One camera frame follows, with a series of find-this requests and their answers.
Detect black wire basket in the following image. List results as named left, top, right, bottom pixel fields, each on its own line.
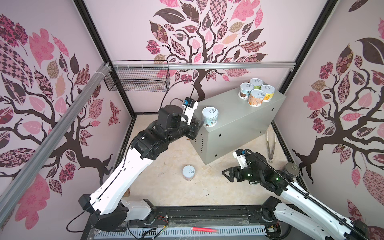
left=104, top=60, right=171, bottom=93

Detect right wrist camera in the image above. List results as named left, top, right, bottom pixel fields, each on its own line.
left=233, top=149, right=248, bottom=169

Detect white slotted cable duct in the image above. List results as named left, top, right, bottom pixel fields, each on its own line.
left=94, top=226, right=267, bottom=240

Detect green label can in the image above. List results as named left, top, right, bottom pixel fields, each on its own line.
left=249, top=78, right=264, bottom=90

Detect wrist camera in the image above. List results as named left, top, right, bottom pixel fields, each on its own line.
left=233, top=149, right=248, bottom=169
left=183, top=97, right=199, bottom=125

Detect yellow label can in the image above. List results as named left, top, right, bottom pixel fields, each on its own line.
left=261, top=85, right=276, bottom=103

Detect black corrugated cable hose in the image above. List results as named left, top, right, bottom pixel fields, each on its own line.
left=244, top=148, right=370, bottom=240

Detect orange red label can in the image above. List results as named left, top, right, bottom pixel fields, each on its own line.
left=248, top=89, right=265, bottom=108

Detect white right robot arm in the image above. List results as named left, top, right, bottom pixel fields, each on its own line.
left=226, top=149, right=370, bottom=240

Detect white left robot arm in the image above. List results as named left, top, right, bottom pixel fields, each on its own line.
left=79, top=99, right=203, bottom=232

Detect light blue label can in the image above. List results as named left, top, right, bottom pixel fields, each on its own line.
left=202, top=107, right=219, bottom=127

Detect aluminium rail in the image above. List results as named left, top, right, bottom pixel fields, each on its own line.
left=113, top=62, right=296, bottom=70
left=1, top=63, right=111, bottom=224

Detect teal white label can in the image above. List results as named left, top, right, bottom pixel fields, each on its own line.
left=238, top=83, right=254, bottom=100

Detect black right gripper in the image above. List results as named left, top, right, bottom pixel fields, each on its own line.
left=221, top=163, right=262, bottom=183

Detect dark grey label can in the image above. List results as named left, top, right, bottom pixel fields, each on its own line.
left=284, top=163, right=301, bottom=179

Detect aluminium rail left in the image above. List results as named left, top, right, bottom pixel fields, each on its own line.
left=1, top=63, right=111, bottom=224

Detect pink orange label can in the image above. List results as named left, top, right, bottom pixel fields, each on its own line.
left=182, top=165, right=196, bottom=181

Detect aluminium rail back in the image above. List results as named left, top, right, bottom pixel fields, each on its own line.
left=113, top=62, right=296, bottom=70

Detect metal tongs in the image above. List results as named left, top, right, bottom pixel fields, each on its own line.
left=266, top=131, right=277, bottom=164

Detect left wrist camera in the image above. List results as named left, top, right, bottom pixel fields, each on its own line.
left=183, top=97, right=199, bottom=125

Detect grey metal cabinet box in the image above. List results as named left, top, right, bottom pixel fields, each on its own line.
left=191, top=88, right=286, bottom=165

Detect red pen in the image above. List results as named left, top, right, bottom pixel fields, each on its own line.
left=192, top=227, right=219, bottom=233

